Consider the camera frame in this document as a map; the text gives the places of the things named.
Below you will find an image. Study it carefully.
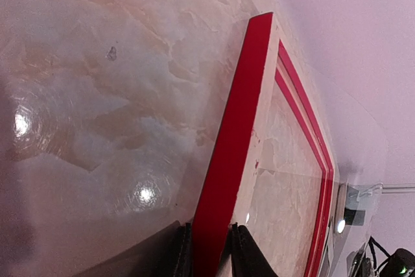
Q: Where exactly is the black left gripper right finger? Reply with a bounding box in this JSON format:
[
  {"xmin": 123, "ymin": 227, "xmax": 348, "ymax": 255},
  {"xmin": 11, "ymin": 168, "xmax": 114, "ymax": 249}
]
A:
[{"xmin": 230, "ymin": 223, "xmax": 278, "ymax": 277}]

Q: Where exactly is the red wooden picture frame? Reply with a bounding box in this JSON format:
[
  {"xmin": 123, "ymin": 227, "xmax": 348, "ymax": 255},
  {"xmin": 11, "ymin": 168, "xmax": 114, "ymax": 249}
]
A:
[{"xmin": 192, "ymin": 12, "xmax": 335, "ymax": 276}]

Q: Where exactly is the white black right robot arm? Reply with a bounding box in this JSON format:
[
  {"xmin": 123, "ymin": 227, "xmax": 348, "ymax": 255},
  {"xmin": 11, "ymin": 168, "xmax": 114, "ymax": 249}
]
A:
[{"xmin": 368, "ymin": 237, "xmax": 414, "ymax": 277}]

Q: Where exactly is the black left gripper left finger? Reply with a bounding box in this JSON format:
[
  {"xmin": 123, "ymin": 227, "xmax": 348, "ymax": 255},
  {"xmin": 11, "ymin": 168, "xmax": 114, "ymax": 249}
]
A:
[{"xmin": 129, "ymin": 221, "xmax": 194, "ymax": 277}]

